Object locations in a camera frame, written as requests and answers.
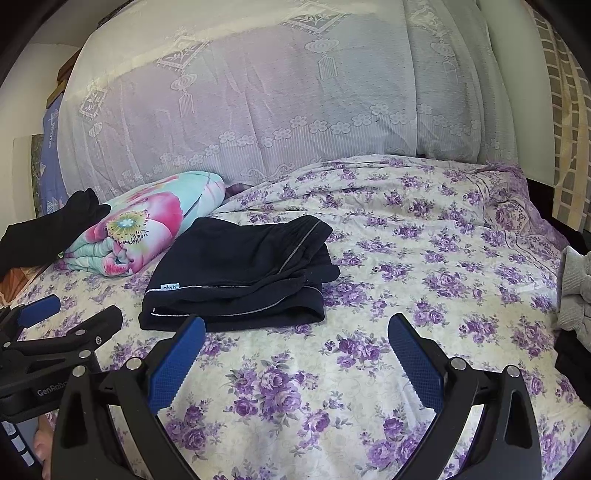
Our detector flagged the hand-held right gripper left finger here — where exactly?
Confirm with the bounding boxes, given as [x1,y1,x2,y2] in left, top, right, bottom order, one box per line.
[52,315,207,480]

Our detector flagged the black garment with red label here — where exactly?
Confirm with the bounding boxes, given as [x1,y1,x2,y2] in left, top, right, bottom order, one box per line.
[554,330,591,404]

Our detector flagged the white lace cover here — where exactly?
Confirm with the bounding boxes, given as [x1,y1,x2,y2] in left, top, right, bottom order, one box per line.
[56,0,520,204]

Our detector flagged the blue printed cloth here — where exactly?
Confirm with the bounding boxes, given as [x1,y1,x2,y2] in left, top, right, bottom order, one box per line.
[39,95,70,217]

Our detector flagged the long black garment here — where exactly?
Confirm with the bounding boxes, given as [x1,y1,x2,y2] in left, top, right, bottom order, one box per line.
[0,187,112,278]

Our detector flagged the person's left hand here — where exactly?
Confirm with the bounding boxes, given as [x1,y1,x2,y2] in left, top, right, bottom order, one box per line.
[33,413,61,480]

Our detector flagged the grey fleece garment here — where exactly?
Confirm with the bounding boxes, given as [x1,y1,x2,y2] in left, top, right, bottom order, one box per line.
[556,246,591,334]

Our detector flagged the folded teal pink floral quilt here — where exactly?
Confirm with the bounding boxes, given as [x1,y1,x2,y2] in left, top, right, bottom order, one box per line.
[62,171,227,278]

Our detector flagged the beige checked curtain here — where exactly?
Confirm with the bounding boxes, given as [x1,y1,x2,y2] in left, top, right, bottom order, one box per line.
[531,7,591,232]

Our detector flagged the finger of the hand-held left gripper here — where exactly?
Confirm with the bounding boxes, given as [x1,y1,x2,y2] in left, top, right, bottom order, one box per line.
[0,305,124,370]
[0,295,62,342]

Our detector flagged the navy blue pants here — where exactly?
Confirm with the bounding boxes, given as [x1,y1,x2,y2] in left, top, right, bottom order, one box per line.
[139,215,341,334]

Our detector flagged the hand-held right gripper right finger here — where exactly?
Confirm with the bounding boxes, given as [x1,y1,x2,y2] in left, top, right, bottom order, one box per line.
[388,314,541,480]

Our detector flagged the orange brown cloth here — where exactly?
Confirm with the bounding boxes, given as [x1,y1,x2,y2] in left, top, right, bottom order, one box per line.
[0,267,33,301]

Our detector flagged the purple floral bed sheet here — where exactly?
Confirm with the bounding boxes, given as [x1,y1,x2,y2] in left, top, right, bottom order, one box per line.
[0,154,585,480]

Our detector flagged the brown wooden headboard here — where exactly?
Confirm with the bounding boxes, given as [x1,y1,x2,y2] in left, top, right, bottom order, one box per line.
[46,46,84,112]

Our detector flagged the wall poster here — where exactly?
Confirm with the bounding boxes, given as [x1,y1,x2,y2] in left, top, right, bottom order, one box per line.
[13,133,47,217]

